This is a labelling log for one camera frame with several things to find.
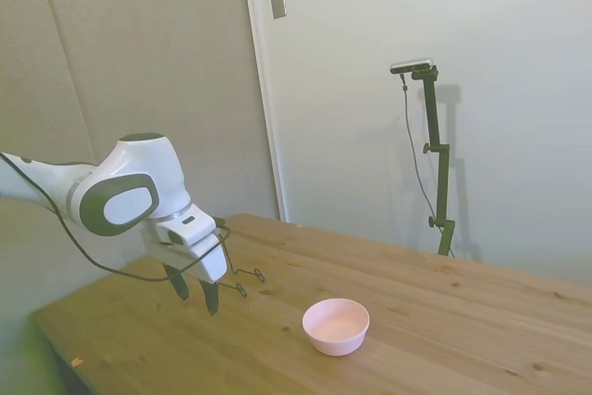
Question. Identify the pink plastic bowl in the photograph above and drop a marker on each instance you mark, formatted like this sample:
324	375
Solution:
336	328

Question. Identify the grey exterior camera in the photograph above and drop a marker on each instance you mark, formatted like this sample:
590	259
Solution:
411	65

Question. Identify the white door frame trim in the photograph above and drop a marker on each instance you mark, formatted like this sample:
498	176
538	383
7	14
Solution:
263	90

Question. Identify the small yellow scrap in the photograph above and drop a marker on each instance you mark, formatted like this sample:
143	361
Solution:
76	361

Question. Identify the dark green camera stand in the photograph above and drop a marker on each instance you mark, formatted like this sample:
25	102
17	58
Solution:
439	164

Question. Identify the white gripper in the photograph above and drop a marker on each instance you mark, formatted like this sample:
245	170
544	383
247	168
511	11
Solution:
210	265

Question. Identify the grey wall switch plate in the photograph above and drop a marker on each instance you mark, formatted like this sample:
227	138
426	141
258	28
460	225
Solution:
277	2

